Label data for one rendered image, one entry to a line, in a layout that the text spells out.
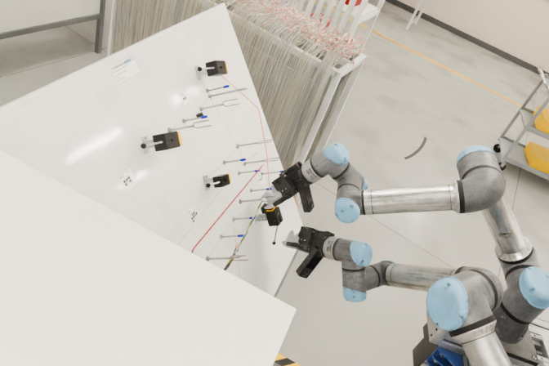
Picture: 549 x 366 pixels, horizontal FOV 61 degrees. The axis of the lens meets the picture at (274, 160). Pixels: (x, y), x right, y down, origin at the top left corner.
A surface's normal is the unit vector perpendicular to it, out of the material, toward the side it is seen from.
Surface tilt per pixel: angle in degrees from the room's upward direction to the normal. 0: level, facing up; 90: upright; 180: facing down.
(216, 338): 0
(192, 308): 0
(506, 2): 90
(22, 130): 52
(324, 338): 0
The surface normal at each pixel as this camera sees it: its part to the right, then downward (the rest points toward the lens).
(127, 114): 0.88, -0.12
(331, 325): 0.30, -0.76
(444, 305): -0.87, -0.03
